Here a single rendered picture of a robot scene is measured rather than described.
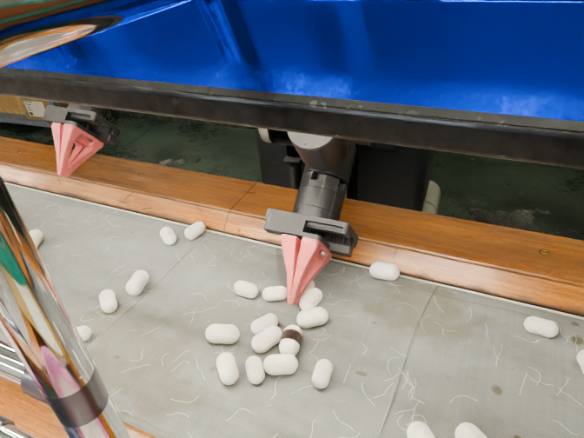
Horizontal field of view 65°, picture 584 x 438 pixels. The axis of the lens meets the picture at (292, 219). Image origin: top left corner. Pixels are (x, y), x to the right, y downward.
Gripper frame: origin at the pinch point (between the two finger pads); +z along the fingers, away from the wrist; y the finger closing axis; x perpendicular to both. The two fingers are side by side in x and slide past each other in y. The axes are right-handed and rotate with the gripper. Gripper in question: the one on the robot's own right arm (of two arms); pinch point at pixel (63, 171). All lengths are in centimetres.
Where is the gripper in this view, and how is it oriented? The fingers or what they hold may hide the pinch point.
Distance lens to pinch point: 79.3
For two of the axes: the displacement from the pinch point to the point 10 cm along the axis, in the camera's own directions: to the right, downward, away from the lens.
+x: 3.2, 2.6, 9.1
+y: 9.1, 2.0, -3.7
